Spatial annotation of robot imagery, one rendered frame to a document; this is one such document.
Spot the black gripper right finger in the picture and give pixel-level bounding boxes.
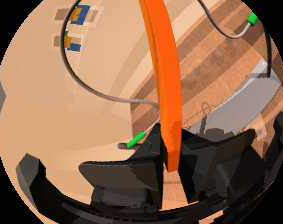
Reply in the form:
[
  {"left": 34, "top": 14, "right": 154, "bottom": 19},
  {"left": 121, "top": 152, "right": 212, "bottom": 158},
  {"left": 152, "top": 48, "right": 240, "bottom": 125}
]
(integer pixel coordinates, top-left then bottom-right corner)
[{"left": 177, "top": 128, "right": 255, "bottom": 204}]

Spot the orange handle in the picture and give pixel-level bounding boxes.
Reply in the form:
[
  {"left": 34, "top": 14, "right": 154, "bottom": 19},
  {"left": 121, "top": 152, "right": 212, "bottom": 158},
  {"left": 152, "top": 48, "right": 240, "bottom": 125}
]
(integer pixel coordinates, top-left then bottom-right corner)
[{"left": 138, "top": 0, "right": 182, "bottom": 173}]

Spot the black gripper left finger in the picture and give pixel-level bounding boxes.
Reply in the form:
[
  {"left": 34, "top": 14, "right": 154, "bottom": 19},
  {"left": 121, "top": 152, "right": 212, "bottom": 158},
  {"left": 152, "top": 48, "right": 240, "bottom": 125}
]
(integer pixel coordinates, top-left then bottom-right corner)
[{"left": 78, "top": 123, "right": 164, "bottom": 209}]

